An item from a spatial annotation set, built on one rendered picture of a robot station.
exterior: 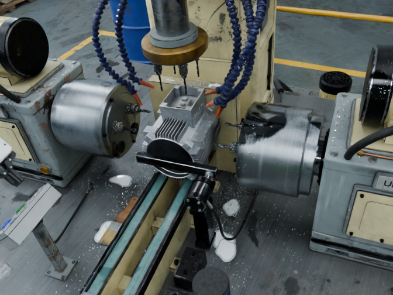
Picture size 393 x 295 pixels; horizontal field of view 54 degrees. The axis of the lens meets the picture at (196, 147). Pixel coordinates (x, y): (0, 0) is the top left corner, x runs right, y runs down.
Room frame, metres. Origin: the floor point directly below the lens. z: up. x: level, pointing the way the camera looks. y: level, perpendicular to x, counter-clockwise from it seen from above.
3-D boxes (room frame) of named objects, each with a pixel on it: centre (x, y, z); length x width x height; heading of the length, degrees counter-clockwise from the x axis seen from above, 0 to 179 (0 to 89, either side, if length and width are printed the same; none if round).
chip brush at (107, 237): (0.81, 0.27, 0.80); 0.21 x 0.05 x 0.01; 153
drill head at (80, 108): (1.09, 0.36, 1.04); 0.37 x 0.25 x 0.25; 64
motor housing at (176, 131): (0.93, 0.04, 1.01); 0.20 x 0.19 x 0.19; 154
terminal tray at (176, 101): (0.97, 0.02, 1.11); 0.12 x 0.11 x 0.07; 154
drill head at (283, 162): (0.79, -0.26, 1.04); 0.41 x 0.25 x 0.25; 64
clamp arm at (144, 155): (0.82, 0.07, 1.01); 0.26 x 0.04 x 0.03; 64
